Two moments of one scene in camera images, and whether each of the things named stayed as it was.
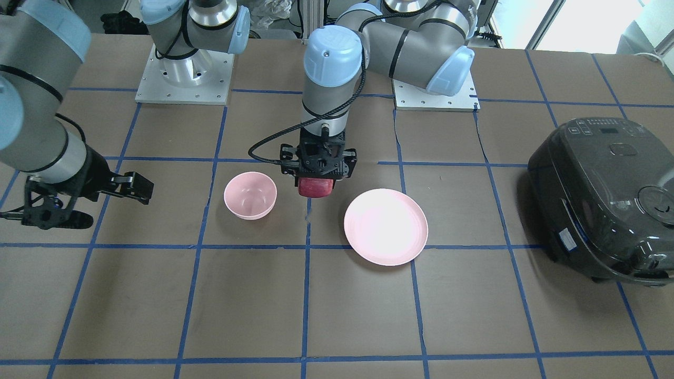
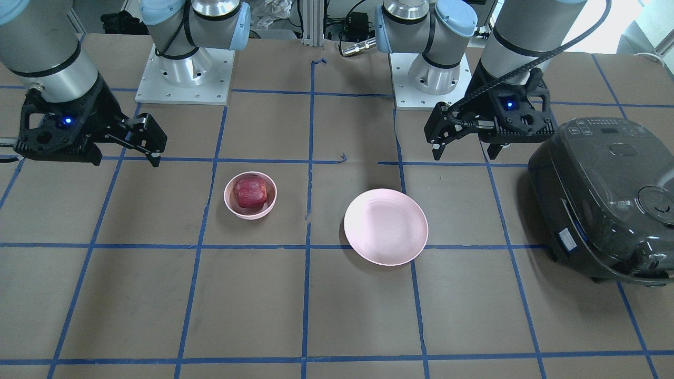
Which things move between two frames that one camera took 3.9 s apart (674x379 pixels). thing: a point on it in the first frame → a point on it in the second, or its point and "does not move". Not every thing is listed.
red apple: x=314 y=187 → x=251 y=191
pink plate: x=386 y=227 does not move
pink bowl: x=250 y=195 does not move
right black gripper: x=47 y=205 → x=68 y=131
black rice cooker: x=603 y=191 does not move
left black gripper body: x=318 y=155 → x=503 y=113
